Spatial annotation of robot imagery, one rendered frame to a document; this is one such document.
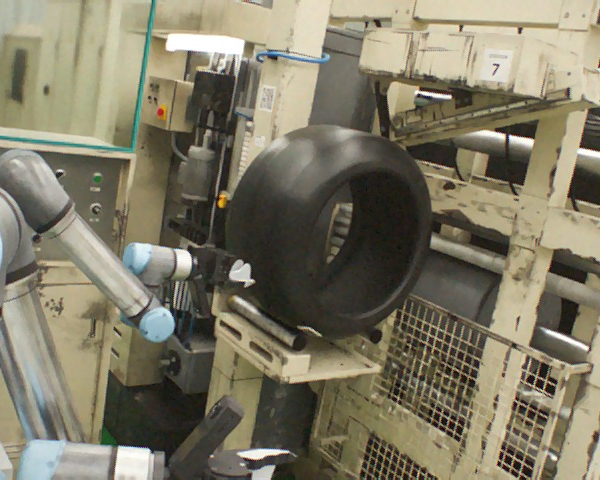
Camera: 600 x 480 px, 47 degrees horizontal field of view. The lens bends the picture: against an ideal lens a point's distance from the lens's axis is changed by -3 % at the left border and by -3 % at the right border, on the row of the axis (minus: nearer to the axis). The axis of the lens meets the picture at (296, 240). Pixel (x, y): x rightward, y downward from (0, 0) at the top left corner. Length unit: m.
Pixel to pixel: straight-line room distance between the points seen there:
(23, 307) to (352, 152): 1.07
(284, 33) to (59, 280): 1.02
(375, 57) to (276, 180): 0.61
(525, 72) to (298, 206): 0.66
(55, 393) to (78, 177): 1.36
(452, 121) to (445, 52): 0.23
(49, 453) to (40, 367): 0.13
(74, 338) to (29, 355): 1.42
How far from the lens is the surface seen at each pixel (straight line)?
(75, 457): 0.87
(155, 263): 1.63
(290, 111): 2.12
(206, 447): 0.87
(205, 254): 1.70
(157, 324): 1.52
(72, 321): 2.33
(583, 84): 1.88
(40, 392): 0.96
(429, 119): 2.18
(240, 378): 2.29
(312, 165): 1.73
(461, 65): 1.94
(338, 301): 2.16
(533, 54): 1.87
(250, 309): 2.02
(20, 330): 0.93
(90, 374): 2.43
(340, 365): 2.04
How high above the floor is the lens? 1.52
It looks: 11 degrees down
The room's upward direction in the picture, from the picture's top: 10 degrees clockwise
